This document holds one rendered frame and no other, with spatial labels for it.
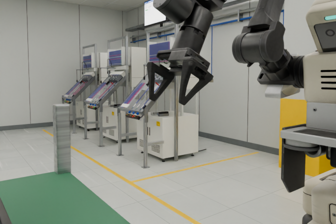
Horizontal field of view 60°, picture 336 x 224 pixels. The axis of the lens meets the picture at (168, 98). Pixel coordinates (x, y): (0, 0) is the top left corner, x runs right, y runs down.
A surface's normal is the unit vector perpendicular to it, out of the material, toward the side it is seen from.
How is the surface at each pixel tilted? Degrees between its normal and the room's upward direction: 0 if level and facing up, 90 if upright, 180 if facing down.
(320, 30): 132
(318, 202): 98
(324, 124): 90
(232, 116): 90
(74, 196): 0
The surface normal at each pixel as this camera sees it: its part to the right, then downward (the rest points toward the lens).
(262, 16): -0.73, -0.38
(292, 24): -0.81, 0.04
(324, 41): -0.59, 0.70
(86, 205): 0.00, -1.00
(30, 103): 0.58, 0.06
